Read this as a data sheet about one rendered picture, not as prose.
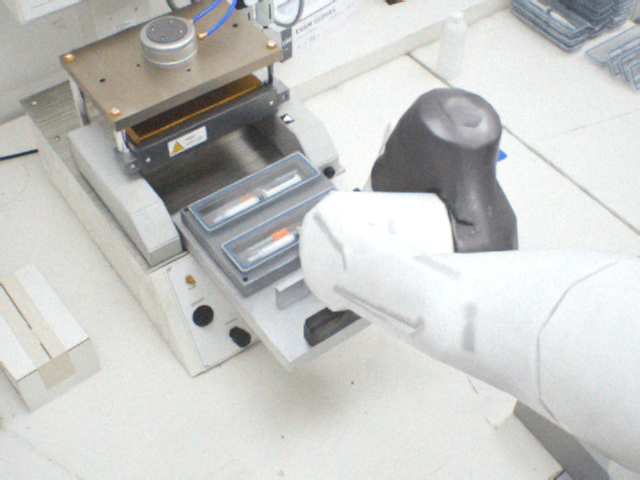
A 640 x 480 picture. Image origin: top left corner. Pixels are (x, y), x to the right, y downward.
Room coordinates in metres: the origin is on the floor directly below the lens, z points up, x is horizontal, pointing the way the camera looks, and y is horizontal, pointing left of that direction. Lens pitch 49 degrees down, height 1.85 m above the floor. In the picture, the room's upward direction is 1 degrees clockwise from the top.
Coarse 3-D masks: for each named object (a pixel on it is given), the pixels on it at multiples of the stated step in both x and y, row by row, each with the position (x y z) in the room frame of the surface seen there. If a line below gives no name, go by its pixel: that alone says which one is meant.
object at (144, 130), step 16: (240, 80) 0.99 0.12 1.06; (256, 80) 0.99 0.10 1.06; (208, 96) 0.95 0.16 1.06; (224, 96) 0.95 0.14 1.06; (240, 96) 0.96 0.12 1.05; (176, 112) 0.92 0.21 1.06; (192, 112) 0.92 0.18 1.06; (128, 128) 0.89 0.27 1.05; (144, 128) 0.88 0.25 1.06; (160, 128) 0.88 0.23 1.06
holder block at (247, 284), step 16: (320, 176) 0.85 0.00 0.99; (304, 192) 0.82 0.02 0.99; (320, 192) 0.82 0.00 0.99; (272, 208) 0.79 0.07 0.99; (288, 208) 0.79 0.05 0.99; (192, 224) 0.76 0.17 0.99; (240, 224) 0.76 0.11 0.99; (256, 224) 0.76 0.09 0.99; (208, 240) 0.73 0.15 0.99; (224, 240) 0.73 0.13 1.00; (224, 256) 0.70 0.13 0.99; (288, 256) 0.71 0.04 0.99; (224, 272) 0.70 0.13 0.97; (256, 272) 0.68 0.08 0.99; (272, 272) 0.68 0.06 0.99; (288, 272) 0.70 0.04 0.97; (240, 288) 0.66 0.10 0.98; (256, 288) 0.67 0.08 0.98
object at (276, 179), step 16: (288, 160) 0.88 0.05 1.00; (304, 160) 0.88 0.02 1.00; (256, 176) 0.84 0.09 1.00; (272, 176) 0.84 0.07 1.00; (288, 176) 0.84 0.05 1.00; (304, 176) 0.84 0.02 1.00; (224, 192) 0.81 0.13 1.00; (240, 192) 0.81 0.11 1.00; (256, 192) 0.81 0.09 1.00; (272, 192) 0.81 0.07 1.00; (192, 208) 0.78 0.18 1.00; (208, 208) 0.78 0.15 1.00; (224, 208) 0.78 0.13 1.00; (240, 208) 0.78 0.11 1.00; (208, 224) 0.75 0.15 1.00
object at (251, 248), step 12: (324, 192) 0.81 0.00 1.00; (300, 204) 0.79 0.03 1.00; (312, 204) 0.79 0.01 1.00; (288, 216) 0.77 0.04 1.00; (300, 216) 0.77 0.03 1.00; (264, 228) 0.75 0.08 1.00; (276, 228) 0.75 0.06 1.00; (288, 228) 0.75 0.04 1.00; (240, 240) 0.72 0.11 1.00; (252, 240) 0.72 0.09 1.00; (264, 240) 0.73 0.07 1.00; (276, 240) 0.73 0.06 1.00; (288, 240) 0.73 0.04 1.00; (228, 252) 0.70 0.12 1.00; (240, 252) 0.70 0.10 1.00; (252, 252) 0.70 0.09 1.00; (264, 252) 0.70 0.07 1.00; (276, 252) 0.70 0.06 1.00; (240, 264) 0.68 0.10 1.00; (252, 264) 0.68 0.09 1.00
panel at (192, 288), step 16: (176, 272) 0.74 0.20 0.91; (192, 272) 0.75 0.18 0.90; (176, 288) 0.73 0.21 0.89; (192, 288) 0.74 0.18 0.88; (208, 288) 0.75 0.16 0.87; (192, 304) 0.73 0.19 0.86; (208, 304) 0.74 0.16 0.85; (224, 304) 0.75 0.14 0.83; (192, 320) 0.71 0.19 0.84; (224, 320) 0.73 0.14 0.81; (240, 320) 0.74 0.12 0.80; (192, 336) 0.70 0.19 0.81; (208, 336) 0.71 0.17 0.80; (224, 336) 0.72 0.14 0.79; (256, 336) 0.74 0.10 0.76; (208, 352) 0.70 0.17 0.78; (224, 352) 0.71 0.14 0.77
